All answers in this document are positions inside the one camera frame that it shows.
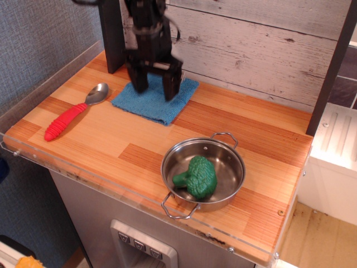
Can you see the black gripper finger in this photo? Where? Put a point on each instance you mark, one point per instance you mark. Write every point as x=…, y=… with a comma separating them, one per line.
x=138, y=76
x=171, y=84

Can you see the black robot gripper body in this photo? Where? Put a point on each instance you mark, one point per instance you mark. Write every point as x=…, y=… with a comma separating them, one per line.
x=153, y=51

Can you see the blue cloth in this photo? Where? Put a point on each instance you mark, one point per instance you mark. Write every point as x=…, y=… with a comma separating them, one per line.
x=151, y=104

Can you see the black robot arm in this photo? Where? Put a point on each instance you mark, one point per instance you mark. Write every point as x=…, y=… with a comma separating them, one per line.
x=148, y=14

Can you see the stainless steel pan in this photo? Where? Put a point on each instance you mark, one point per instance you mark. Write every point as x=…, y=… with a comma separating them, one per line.
x=229, y=167

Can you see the green toy broccoli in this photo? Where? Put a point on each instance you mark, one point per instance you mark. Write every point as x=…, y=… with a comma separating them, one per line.
x=200, y=179

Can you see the clear acrylic table guard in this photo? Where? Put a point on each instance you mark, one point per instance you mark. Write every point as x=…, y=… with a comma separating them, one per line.
x=119, y=154

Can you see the grey cabinet button panel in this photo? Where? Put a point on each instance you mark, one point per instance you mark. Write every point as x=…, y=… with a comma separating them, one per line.
x=137, y=249

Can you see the yellow object bottom left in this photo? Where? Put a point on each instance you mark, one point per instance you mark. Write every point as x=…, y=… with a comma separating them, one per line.
x=28, y=262

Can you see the red handled metal spoon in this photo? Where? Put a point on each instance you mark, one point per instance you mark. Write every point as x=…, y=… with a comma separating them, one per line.
x=57, y=126

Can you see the dark left shelf post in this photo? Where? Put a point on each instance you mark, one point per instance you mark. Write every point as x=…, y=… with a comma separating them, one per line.
x=113, y=34

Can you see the dark shelf post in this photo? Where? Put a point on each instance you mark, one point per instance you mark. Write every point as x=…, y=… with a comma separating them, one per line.
x=334, y=67
x=113, y=34

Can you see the dark right shelf post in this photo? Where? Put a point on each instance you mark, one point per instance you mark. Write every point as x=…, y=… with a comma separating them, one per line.
x=334, y=67

